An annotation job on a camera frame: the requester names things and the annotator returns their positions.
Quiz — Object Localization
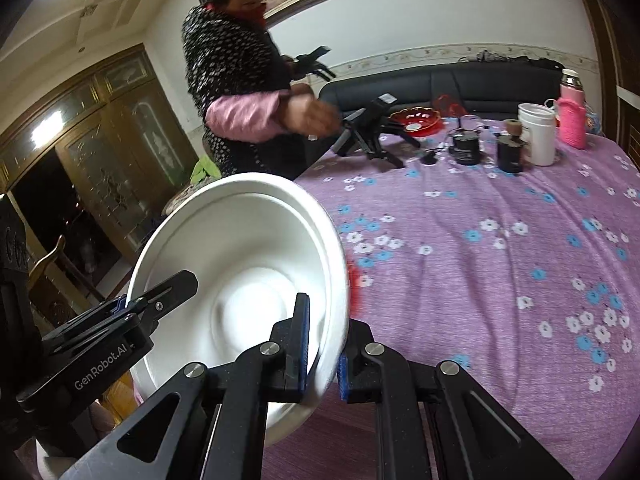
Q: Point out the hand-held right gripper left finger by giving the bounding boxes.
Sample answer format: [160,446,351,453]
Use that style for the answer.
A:
[60,292,312,480]

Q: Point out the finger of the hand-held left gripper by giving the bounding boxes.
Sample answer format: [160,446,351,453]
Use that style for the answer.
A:
[42,269,199,357]

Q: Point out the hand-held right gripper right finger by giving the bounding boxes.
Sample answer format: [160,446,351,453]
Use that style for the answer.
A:
[338,319,575,480]

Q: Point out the large white foam bowl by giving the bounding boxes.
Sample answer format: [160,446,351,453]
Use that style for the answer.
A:
[125,172,352,449]

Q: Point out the red dish with gold rim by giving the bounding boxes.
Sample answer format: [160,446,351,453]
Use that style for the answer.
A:
[346,259,364,313]

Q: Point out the wooden chair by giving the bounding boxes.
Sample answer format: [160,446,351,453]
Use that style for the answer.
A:
[27,234,103,313]

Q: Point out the green cloth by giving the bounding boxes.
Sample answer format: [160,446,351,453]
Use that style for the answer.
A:
[191,156,222,187]

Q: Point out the wooden cabinet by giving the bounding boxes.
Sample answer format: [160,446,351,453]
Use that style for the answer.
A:
[0,44,202,286]

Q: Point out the purple floral tablecloth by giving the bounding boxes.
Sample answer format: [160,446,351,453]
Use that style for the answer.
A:
[260,117,640,480]

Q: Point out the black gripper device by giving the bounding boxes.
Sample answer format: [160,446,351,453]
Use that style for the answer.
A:
[331,92,422,170]
[286,45,337,82]

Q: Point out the red glass dish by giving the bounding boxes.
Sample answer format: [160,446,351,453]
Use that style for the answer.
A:
[389,107,444,137]

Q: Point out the black round device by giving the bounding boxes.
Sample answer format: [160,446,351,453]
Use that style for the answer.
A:
[449,115,485,166]

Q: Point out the black grinder with brown top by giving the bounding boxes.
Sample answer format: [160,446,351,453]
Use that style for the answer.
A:
[495,118,530,174]

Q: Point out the red plastic bag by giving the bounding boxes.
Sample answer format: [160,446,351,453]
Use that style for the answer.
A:
[432,93,469,119]

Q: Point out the black sofa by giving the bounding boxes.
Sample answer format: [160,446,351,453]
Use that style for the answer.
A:
[319,66,568,122]

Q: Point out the pink knit-covered thermos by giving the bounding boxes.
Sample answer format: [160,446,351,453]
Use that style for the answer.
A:
[556,68,589,150]

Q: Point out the clear bag of colourful things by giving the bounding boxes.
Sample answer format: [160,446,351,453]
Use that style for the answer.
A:
[584,104,605,136]

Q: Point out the dark clothes on sofa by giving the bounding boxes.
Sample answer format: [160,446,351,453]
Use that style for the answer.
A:
[459,50,565,72]

